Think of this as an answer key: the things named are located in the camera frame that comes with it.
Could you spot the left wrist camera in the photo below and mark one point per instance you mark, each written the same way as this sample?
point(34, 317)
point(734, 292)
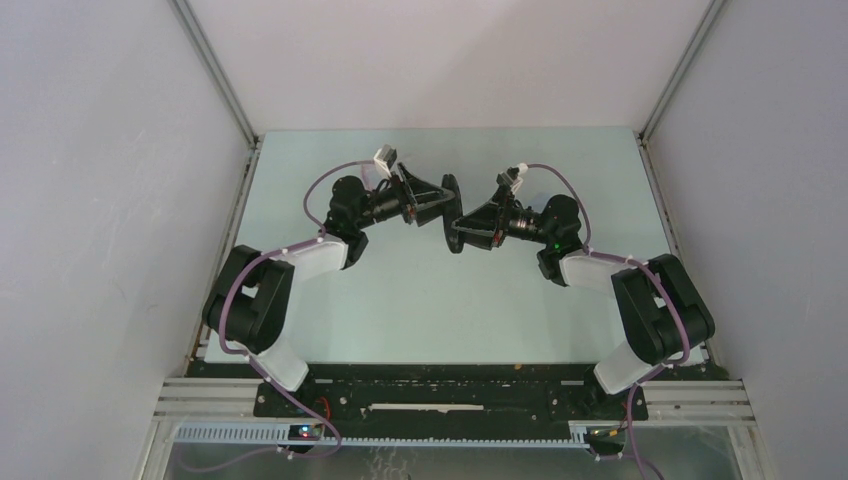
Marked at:
point(385, 157)

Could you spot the left corner frame post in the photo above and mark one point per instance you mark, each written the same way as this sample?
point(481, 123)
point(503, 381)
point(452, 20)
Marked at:
point(190, 22)

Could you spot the right corner frame post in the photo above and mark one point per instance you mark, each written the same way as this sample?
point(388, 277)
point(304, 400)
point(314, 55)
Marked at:
point(699, 38)

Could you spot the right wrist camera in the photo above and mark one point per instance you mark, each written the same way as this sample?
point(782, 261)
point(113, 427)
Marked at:
point(512, 177)

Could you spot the black glasses case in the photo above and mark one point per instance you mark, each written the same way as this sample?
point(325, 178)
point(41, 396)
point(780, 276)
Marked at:
point(452, 210)

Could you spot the slotted cable duct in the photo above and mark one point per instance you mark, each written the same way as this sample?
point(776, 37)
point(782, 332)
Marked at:
point(309, 435)

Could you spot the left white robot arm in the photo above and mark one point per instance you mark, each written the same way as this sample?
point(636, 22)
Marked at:
point(248, 303)

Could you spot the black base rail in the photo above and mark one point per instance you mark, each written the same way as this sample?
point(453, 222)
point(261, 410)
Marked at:
point(530, 401)

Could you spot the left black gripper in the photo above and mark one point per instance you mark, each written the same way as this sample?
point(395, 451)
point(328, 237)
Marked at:
point(416, 200)

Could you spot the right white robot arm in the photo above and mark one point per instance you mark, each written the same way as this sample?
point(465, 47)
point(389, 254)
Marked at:
point(662, 313)

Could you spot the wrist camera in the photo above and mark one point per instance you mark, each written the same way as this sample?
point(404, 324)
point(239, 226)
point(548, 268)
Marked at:
point(512, 177)
point(385, 157)

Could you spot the corner frame post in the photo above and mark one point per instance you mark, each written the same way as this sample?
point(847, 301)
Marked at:
point(699, 38)
point(190, 22)

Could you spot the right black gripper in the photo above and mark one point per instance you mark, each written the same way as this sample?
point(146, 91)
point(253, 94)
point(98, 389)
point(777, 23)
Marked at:
point(492, 218)

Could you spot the aluminium frame extrusion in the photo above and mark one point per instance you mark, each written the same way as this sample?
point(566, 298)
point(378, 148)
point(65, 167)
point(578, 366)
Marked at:
point(192, 400)

